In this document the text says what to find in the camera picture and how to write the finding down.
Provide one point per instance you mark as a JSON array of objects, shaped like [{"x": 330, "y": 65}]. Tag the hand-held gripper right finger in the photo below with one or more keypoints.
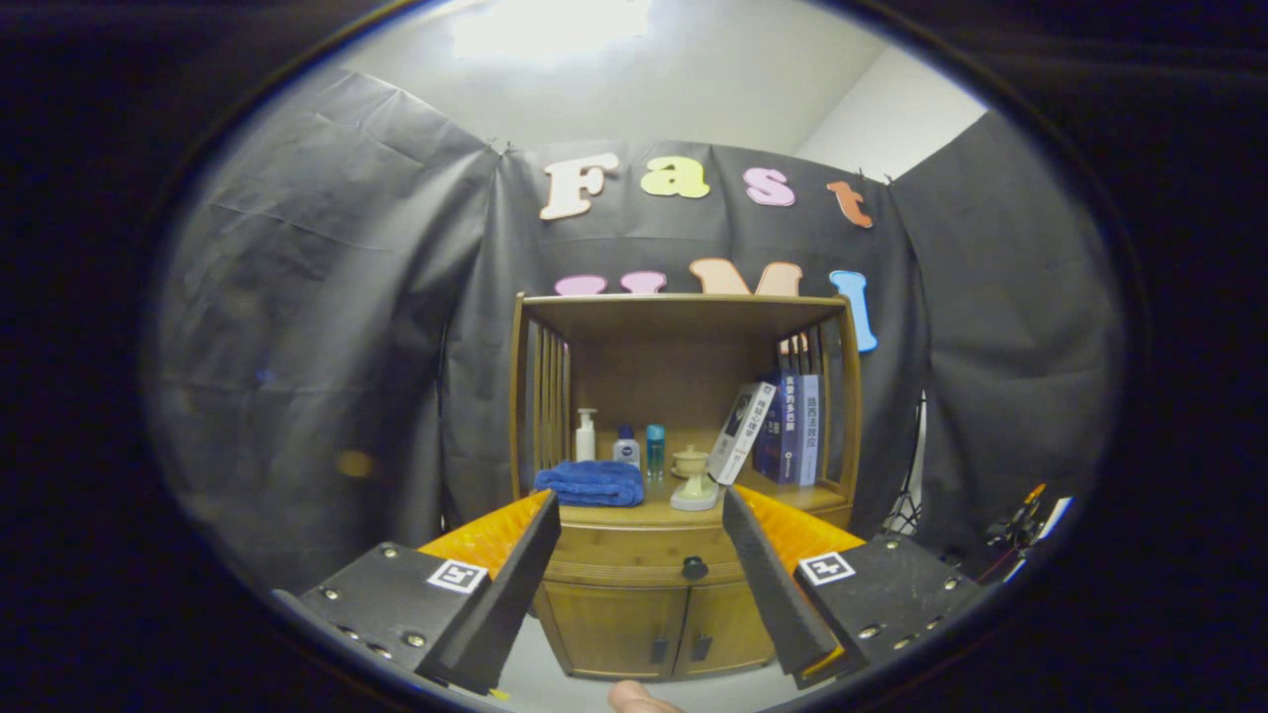
[{"x": 768, "y": 594}]

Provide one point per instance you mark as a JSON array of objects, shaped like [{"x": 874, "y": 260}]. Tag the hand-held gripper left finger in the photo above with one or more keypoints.
[{"x": 505, "y": 614}]

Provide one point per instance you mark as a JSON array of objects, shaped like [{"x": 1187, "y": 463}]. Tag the pale green scrubber grey base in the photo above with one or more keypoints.
[{"x": 695, "y": 497}]

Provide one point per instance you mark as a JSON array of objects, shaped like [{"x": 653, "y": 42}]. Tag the wooden drawer black knob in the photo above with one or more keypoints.
[{"x": 634, "y": 545}]

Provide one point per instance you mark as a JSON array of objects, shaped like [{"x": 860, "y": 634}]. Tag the wooden countertop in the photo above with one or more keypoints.
[{"x": 654, "y": 515}]

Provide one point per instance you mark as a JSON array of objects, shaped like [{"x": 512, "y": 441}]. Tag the wooden cabinet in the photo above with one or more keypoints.
[{"x": 674, "y": 327}]

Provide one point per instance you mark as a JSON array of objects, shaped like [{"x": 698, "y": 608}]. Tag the blue folded towel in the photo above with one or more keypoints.
[{"x": 589, "y": 483}]

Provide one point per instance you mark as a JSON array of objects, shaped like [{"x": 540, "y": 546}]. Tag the dark blue book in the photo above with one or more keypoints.
[{"x": 783, "y": 436}]

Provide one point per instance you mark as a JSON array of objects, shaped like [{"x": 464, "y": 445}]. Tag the black tripod stand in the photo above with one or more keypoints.
[{"x": 906, "y": 515}]

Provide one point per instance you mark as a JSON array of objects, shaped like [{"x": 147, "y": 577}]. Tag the white book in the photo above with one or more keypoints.
[{"x": 743, "y": 431}]

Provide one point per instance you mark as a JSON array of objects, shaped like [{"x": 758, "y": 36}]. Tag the grey-blue book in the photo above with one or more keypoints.
[{"x": 809, "y": 431}]

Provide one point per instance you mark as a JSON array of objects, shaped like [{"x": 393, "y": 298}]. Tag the clear blue bottle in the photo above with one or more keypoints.
[{"x": 655, "y": 451}]

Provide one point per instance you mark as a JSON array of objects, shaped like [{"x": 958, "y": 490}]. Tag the white pump bottle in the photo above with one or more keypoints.
[{"x": 586, "y": 444}]

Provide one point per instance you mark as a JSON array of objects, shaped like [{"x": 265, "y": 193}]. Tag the white bottle blue cap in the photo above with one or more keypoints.
[{"x": 626, "y": 451}]

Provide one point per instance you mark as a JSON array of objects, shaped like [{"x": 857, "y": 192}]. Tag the orange and black device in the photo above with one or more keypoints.
[{"x": 1015, "y": 515}]

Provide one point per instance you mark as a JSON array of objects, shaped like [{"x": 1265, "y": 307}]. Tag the black backdrop cloth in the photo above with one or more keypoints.
[{"x": 297, "y": 347}]

